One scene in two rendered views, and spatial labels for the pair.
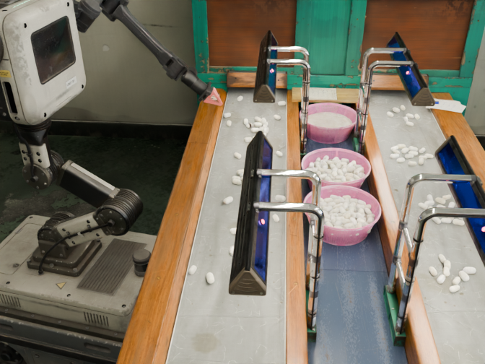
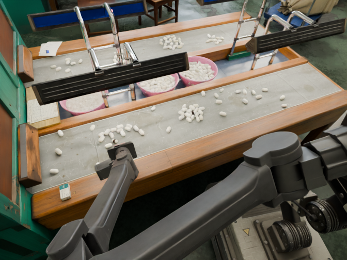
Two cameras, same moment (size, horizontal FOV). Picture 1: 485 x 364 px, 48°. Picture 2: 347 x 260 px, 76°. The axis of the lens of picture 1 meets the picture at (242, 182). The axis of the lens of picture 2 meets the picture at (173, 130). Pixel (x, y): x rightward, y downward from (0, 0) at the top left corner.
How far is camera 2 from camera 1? 2.38 m
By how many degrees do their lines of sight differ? 81
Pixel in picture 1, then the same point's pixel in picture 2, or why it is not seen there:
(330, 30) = not seen: outside the picture
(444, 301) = (229, 40)
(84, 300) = not seen: hidden behind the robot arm
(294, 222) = (223, 80)
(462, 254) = (199, 38)
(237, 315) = (288, 84)
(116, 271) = not seen: hidden behind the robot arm
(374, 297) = (231, 62)
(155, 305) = (317, 105)
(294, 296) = (267, 68)
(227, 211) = (230, 112)
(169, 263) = (293, 112)
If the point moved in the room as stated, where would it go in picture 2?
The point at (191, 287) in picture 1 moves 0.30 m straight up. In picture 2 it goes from (291, 103) to (319, 60)
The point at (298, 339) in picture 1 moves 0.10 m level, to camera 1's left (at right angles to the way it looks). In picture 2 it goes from (284, 63) to (296, 71)
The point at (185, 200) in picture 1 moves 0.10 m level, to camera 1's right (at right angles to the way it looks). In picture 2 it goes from (242, 130) to (231, 117)
